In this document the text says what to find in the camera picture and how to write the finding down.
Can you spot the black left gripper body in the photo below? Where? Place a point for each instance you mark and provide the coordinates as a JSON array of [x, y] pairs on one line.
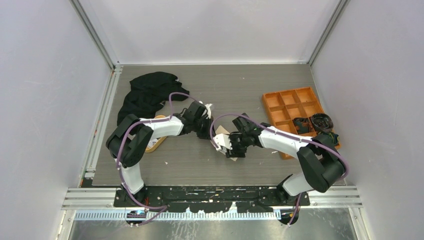
[[202, 127]]

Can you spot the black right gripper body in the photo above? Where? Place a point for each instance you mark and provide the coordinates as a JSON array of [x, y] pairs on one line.
[[238, 140]]

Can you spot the yellow oval tray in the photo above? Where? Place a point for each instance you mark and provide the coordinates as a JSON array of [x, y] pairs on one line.
[[154, 143]]

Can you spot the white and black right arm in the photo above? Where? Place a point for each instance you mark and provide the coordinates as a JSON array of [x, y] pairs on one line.
[[321, 164]]

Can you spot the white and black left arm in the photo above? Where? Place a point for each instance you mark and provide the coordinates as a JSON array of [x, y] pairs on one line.
[[130, 140]]

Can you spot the orange compartment tray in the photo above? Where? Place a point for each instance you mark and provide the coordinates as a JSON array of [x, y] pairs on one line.
[[283, 106]]

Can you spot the black cloth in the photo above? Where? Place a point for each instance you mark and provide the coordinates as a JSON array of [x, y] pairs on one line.
[[149, 93]]

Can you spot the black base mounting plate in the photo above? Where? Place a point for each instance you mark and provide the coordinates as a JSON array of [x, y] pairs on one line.
[[215, 199]]

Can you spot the dark patterned rolled tie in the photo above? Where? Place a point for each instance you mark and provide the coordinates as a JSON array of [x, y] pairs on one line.
[[302, 125]]

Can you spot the green patterned rolled tie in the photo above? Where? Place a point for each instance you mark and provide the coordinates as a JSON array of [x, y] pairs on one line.
[[335, 138]]

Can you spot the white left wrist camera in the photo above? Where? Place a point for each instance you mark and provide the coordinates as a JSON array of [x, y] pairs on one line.
[[208, 110]]

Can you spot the aluminium front rail frame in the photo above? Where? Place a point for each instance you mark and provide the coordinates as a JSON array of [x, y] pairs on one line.
[[96, 204]]

